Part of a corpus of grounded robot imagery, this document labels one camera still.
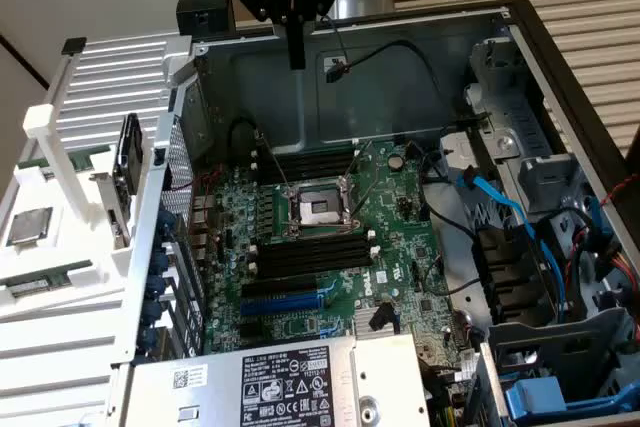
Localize green RAM stick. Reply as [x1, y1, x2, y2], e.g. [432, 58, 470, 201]
[0, 259, 95, 299]

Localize black RAM slot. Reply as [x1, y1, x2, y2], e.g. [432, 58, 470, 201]
[256, 161, 354, 177]
[248, 248, 381, 272]
[248, 230, 379, 254]
[254, 153, 356, 169]
[254, 145, 357, 161]
[249, 257, 376, 282]
[248, 239, 380, 263]

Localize black box device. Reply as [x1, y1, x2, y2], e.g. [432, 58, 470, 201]
[175, 0, 237, 34]

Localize open grey PC case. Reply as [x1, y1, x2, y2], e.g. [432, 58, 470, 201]
[107, 0, 640, 427]

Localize black end cap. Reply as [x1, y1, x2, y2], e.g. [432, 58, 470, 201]
[59, 36, 88, 57]

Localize thin metal locking lever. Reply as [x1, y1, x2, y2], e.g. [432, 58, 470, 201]
[253, 130, 294, 198]

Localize black disk drive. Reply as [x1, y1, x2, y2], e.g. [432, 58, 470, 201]
[110, 113, 145, 196]

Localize metal CPU socket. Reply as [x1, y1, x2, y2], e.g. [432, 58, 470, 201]
[279, 179, 364, 241]

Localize grey metal disk bay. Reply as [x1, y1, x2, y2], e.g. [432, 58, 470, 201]
[464, 36, 589, 216]

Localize green graphics card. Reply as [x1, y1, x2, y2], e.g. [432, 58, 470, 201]
[14, 143, 132, 252]

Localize metal port block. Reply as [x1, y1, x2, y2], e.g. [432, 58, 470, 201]
[188, 194, 217, 271]

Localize green motherboard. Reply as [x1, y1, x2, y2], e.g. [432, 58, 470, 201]
[192, 139, 481, 383]

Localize long black expansion slot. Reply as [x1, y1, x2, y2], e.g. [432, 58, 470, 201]
[241, 275, 321, 300]

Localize silver CPU chip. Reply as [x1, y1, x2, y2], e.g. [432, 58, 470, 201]
[7, 206, 54, 248]

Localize long blue expansion slot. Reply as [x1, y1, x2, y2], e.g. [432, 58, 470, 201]
[238, 291, 325, 318]

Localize black plastic shroud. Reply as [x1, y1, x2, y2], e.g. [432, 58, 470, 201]
[472, 225, 557, 324]

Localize silver finned heat sink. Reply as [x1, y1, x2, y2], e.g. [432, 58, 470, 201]
[353, 305, 397, 337]

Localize white parts rack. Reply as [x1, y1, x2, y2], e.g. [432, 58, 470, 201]
[0, 104, 154, 321]

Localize grey metal drive cage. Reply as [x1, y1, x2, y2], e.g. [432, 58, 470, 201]
[479, 306, 640, 427]

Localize silver power supply with label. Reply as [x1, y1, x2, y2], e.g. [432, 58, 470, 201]
[117, 331, 431, 427]

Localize blue plastic latch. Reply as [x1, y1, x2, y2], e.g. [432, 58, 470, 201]
[503, 375, 640, 422]

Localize black wire with plug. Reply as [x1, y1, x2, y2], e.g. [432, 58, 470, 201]
[319, 14, 494, 129]

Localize metal socket cover frame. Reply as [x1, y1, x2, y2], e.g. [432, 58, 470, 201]
[342, 139, 377, 222]

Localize red black twisted wire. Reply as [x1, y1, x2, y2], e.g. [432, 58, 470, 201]
[167, 168, 225, 258]
[598, 172, 640, 208]

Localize long blue disk wire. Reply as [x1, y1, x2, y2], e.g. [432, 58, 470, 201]
[455, 166, 574, 321]

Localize thick black wire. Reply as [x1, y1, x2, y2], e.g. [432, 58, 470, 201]
[418, 144, 480, 243]

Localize thin black wire loop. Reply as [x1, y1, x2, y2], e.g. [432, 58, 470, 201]
[422, 255, 486, 298]

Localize black wire connector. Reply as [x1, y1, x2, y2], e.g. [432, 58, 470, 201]
[370, 300, 396, 332]

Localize short blue disk wire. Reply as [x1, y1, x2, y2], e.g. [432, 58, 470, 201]
[587, 194, 621, 261]

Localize red yellow power wires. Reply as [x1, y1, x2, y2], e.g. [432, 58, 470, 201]
[594, 239, 640, 293]

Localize yellow green wire bundle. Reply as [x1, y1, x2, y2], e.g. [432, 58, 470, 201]
[422, 376, 469, 427]

